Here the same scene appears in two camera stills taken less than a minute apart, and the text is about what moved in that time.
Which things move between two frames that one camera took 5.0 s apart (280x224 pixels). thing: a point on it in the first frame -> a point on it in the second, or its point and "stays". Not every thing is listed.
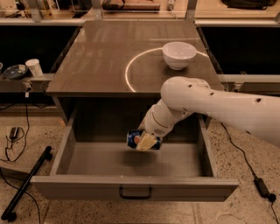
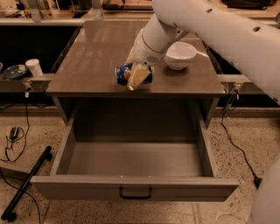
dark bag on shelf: [249, 4] stays
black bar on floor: [9, 213] stays
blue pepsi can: [134, 136] -> [122, 71]
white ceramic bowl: [178, 54] stays
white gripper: [153, 124] -> [144, 52]
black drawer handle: [135, 198] stays
